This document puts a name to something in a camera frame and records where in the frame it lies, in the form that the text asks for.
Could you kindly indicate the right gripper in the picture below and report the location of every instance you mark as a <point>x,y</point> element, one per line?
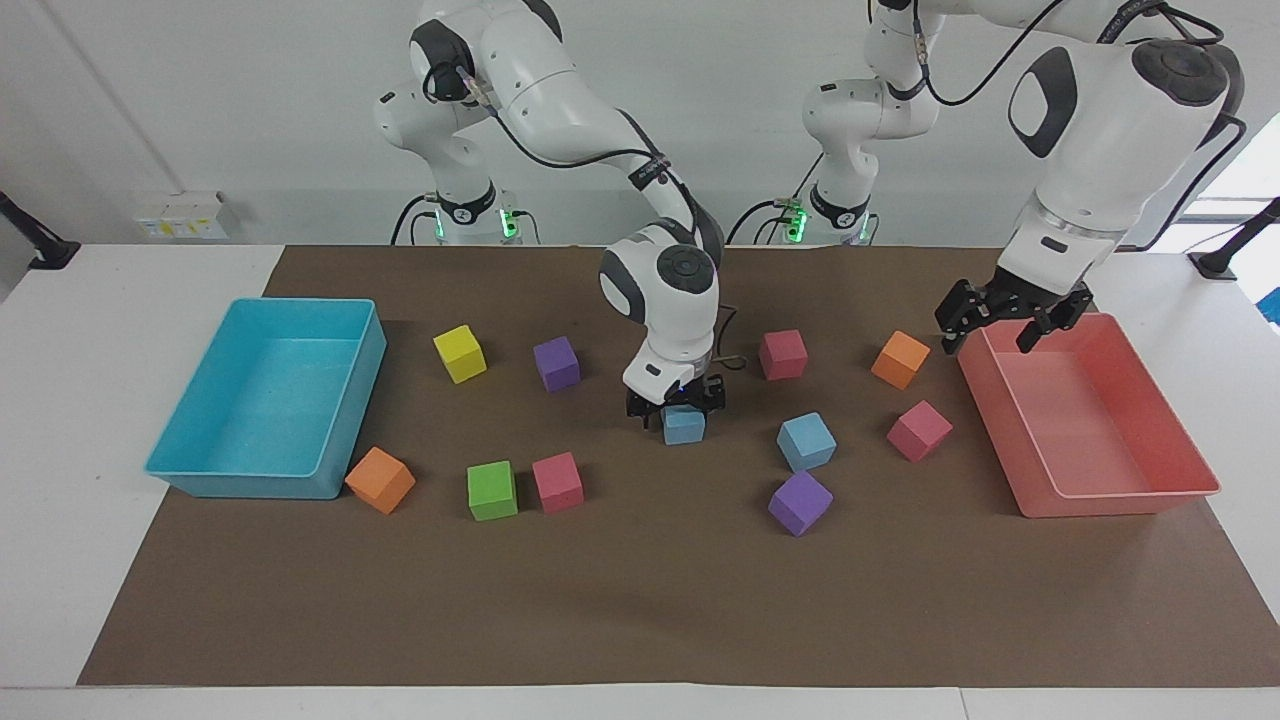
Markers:
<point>682,395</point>

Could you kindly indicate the blue plastic bin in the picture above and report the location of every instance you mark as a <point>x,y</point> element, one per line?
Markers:
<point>260,400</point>

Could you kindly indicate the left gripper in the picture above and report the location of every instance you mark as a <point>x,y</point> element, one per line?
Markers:
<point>1020,298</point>

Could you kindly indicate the purple foam block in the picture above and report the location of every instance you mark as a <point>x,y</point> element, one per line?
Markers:
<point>800,503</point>
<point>557,363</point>

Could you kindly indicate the green foam block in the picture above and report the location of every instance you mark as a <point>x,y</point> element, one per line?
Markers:
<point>492,490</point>

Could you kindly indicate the pink foam block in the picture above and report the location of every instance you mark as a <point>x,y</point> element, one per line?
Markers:
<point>558,482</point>
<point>783,354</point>
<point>919,431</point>

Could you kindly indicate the white wall socket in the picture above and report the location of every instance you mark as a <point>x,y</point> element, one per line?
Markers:
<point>180,215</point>

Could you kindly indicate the yellow foam block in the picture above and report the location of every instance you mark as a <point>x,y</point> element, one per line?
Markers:
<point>460,354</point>

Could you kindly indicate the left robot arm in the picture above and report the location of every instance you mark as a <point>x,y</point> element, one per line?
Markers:
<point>1100,150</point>

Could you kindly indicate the pink plastic bin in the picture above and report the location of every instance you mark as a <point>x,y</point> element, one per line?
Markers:
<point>1090,420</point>

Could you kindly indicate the orange foam block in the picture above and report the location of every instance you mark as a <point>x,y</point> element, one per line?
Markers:
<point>380,480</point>
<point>900,359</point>

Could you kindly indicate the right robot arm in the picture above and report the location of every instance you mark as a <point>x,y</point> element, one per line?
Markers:
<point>560,95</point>

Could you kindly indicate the blue foam block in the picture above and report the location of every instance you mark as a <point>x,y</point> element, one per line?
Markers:
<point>684,428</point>
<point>807,441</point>

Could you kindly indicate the black stand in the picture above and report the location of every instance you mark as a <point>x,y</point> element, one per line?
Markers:
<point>1225,255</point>
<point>40,250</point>

